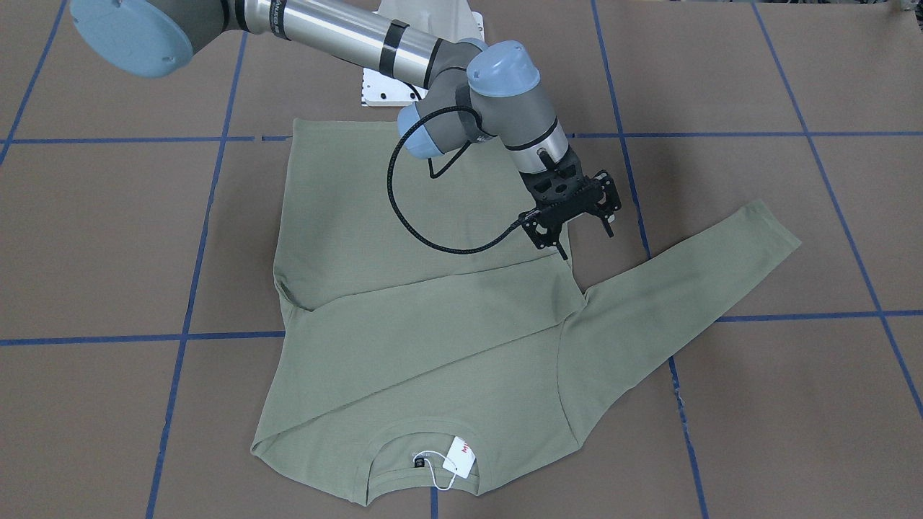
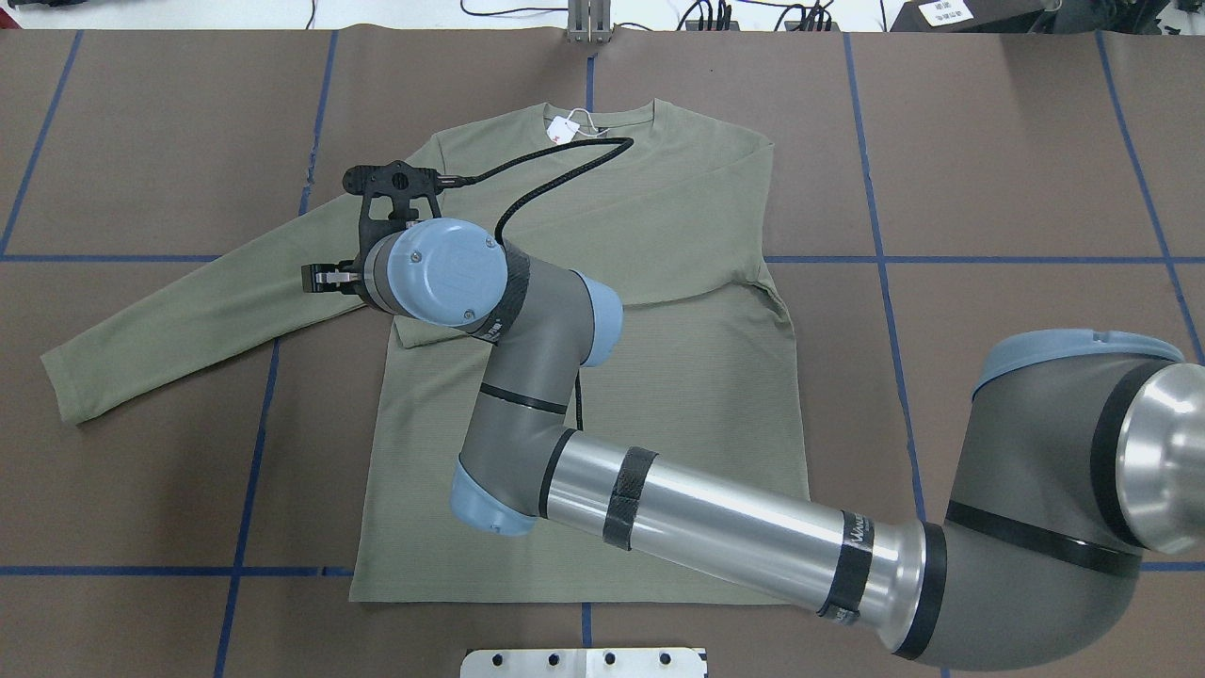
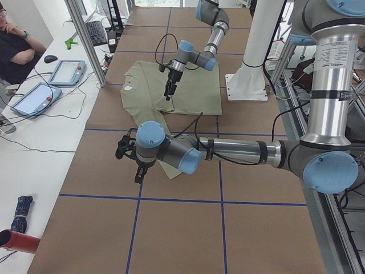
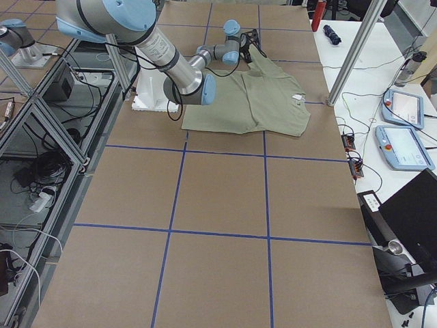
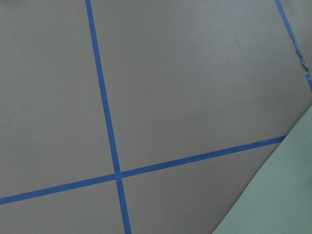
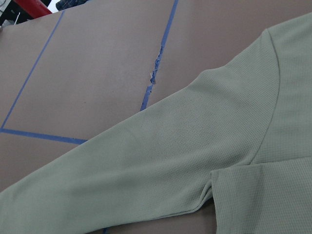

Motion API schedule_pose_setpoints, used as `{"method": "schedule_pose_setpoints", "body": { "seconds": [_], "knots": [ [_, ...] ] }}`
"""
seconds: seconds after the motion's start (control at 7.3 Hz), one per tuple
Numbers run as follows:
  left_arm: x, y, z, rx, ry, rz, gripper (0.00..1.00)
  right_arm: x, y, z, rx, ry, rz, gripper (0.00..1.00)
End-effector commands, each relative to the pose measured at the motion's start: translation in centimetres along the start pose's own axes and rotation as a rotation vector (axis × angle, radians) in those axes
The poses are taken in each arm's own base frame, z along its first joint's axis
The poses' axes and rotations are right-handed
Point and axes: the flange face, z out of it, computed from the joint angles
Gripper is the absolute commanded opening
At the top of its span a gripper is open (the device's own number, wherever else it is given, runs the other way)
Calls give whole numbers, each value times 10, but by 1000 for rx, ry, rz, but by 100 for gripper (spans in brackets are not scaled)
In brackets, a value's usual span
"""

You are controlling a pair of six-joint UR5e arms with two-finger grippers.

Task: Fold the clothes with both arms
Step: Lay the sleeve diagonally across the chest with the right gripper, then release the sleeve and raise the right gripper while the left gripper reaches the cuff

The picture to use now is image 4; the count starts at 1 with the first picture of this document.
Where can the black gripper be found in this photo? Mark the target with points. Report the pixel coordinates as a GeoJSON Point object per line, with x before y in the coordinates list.
{"type": "Point", "coordinates": [245, 55]}

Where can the sage green long-sleeve shirt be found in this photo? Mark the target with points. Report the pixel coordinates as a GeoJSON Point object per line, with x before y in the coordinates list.
{"type": "Point", "coordinates": [259, 99]}

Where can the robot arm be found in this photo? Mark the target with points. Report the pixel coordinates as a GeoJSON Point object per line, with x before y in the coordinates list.
{"type": "Point", "coordinates": [18, 44]}
{"type": "Point", "coordinates": [133, 23]}

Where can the white shirt hang tag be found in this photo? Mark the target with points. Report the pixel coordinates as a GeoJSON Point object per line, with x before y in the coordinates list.
{"type": "Point", "coordinates": [299, 98]}

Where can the red cylinder tube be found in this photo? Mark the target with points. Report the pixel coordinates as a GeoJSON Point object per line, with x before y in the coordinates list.
{"type": "Point", "coordinates": [318, 14]}

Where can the folded dark blue umbrella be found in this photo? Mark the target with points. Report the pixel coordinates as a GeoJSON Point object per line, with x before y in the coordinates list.
{"type": "Point", "coordinates": [331, 35]}

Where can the orange black electronics board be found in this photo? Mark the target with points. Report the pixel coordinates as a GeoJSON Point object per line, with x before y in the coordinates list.
{"type": "Point", "coordinates": [355, 160]}

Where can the upper teach pendant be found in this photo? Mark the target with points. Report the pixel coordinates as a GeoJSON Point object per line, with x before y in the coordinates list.
{"type": "Point", "coordinates": [403, 108]}

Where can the teach pendant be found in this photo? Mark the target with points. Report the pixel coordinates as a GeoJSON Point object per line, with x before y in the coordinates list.
{"type": "Point", "coordinates": [402, 148]}
{"type": "Point", "coordinates": [403, 108]}

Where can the clear water bottle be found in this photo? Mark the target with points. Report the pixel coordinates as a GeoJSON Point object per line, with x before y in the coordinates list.
{"type": "Point", "coordinates": [409, 68]}

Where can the lower teach pendant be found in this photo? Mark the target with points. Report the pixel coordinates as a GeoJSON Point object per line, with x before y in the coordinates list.
{"type": "Point", "coordinates": [402, 148]}

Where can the black box under rack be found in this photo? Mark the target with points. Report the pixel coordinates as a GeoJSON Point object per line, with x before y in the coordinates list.
{"type": "Point", "coordinates": [61, 87]}

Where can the black monitor with stand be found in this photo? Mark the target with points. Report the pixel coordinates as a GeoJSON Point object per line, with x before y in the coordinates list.
{"type": "Point", "coordinates": [403, 229]}

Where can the white power strip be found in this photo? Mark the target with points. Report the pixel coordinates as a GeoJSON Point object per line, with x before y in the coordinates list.
{"type": "Point", "coordinates": [41, 201]}

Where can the aluminium frame post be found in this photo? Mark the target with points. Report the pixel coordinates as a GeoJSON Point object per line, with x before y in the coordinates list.
{"type": "Point", "coordinates": [373, 13]}

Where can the aluminium frame rack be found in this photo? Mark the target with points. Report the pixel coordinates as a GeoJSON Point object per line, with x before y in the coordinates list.
{"type": "Point", "coordinates": [51, 146]}

